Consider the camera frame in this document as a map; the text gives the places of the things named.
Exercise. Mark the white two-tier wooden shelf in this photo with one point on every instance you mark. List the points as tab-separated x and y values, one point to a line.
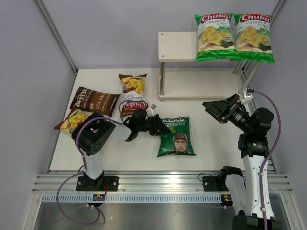
195	83

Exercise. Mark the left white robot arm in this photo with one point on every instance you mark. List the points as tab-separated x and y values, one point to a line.
92	134

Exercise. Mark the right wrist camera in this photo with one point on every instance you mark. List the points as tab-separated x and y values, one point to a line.
246	96

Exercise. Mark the brown Chuba cassava chips bag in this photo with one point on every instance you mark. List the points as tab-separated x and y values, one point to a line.
133	93

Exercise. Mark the green Chuba cassava chips bag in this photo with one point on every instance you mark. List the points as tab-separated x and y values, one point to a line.
253	42

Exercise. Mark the brown Kettle sea salt bag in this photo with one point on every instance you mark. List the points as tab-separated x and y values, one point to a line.
93	101

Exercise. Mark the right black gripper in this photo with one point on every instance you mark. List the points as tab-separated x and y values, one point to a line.
223	110

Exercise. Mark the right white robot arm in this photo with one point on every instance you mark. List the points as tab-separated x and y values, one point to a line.
249	189

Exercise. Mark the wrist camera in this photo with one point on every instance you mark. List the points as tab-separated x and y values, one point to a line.
150	110
246	96

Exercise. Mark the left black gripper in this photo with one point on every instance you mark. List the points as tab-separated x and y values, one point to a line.
162	129

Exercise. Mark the aluminium frame post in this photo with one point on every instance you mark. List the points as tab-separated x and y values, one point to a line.
276	11
48	20

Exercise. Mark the right aluminium frame post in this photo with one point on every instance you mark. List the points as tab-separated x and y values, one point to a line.
276	11

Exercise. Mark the left aluminium frame post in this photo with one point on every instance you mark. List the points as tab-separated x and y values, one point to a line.
48	20

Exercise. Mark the dark green Real chips bag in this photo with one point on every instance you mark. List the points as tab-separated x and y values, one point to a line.
178	141

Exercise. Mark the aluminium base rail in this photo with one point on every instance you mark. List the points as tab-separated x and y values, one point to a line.
146	187

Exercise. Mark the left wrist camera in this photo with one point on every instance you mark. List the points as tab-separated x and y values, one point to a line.
150	110

